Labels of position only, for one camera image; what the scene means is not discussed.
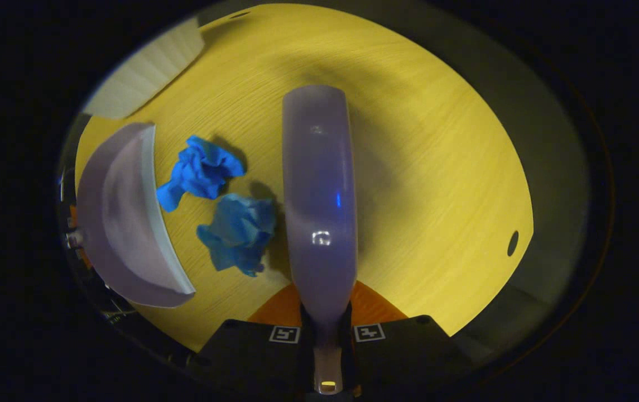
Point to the small pink broom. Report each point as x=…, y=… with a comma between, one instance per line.
x=319, y=184

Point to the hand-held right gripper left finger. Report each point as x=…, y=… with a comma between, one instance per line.
x=246, y=357

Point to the white garbage bin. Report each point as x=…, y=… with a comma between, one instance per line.
x=152, y=67

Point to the pale blue paper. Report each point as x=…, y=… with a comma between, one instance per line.
x=238, y=234

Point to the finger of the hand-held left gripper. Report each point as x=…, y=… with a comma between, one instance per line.
x=73, y=240

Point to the small pink dustpan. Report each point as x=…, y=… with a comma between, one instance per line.
x=124, y=223

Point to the bright blue paper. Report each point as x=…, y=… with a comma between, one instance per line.
x=202, y=170

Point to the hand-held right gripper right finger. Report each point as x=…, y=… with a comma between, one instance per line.
x=408, y=352

